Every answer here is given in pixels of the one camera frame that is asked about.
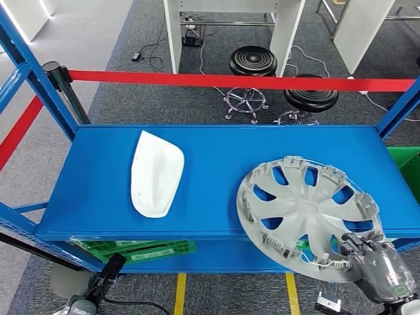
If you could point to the black device box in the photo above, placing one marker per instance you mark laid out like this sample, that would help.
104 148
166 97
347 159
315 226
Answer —
193 41

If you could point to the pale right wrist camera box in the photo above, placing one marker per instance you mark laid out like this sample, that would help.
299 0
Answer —
328 301

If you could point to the white desk panel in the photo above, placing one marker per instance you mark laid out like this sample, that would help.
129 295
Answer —
360 30

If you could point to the black round stool chrome base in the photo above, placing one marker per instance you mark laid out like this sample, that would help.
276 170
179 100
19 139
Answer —
311 101
252 58

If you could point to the long red barrier belt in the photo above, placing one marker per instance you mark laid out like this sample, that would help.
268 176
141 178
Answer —
213 80

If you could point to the white plastic mirror cover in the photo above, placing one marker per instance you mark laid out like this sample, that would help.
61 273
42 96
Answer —
157 178

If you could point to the silver plastic wheel hubcap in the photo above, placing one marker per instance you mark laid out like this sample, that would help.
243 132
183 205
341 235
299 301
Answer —
305 208

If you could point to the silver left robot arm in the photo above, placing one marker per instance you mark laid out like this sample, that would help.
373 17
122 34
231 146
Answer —
78 308

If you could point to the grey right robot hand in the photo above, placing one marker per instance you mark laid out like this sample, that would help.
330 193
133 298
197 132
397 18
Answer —
384 274

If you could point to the blue metal shelf rack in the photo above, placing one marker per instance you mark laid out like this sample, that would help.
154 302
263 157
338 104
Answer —
213 174

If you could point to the green open plastic crate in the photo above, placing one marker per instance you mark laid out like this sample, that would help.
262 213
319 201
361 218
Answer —
410 174

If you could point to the black chrome barrier stanchion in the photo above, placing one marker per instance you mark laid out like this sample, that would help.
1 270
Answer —
74 104

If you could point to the black power adapter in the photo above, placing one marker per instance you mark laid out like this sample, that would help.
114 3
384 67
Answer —
136 56

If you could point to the short red barrier belt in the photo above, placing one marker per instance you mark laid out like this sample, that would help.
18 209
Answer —
19 134

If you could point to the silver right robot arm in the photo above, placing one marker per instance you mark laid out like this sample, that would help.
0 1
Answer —
408 311

